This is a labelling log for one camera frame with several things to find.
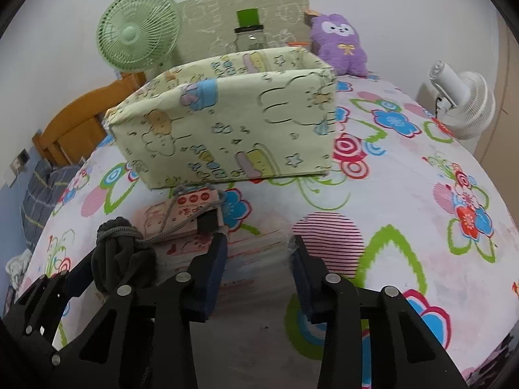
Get dark grey socks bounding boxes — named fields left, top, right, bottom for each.
left=91, top=217, right=157, bottom=295

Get pink packaged pouch with cord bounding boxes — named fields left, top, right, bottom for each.
left=137, top=186, right=289, bottom=288

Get crumpled clothes pile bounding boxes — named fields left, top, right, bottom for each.
left=5, top=249, right=32, bottom=290

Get grey plaid pillow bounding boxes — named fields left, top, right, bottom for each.
left=21, top=159, right=80, bottom=252

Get floral bedsheet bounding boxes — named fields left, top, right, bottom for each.
left=18, top=70, right=519, bottom=389

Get wooden bed headboard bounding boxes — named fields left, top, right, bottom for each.
left=32, top=73, right=145, bottom=167

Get yellow cartoon fabric storage box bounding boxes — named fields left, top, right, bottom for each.
left=105, top=47, right=336, bottom=189

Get white standing fan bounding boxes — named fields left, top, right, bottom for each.
left=428, top=61, right=495, bottom=141

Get green desk fan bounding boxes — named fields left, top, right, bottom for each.
left=95, top=0, right=181, bottom=73

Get glass jar with black lid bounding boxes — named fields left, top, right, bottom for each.
left=234, top=25, right=267, bottom=52

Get cartoon cardboard panel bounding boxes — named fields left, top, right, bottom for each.
left=173, top=0, right=310, bottom=64

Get purple plush bunny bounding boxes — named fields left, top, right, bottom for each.
left=310, top=13, right=368, bottom=77

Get small orange-lid container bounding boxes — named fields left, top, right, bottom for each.
left=287, top=41, right=311, bottom=50

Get green card behind jar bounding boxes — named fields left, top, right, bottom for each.
left=237, top=8, right=260, bottom=28

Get wall power outlet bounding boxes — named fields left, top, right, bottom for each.
left=11, top=149, right=30, bottom=177

